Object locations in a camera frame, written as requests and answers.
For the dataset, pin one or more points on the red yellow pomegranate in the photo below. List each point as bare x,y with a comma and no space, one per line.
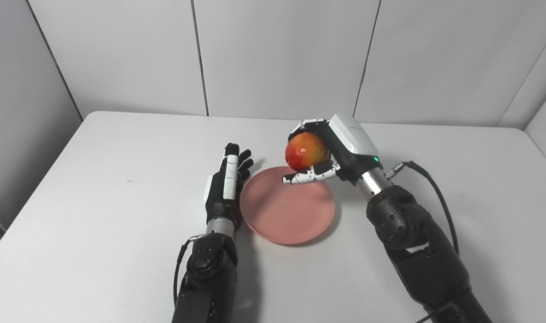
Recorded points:
305,150

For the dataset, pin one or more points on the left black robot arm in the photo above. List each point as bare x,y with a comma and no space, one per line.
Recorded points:
208,278

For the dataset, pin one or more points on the pink round plate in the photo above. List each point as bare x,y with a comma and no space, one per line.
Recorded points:
288,208

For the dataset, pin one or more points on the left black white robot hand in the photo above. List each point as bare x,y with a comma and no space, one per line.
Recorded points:
226,188

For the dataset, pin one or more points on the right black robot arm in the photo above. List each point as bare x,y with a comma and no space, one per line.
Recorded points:
421,251

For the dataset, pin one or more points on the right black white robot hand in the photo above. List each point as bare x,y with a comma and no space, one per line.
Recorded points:
351,148

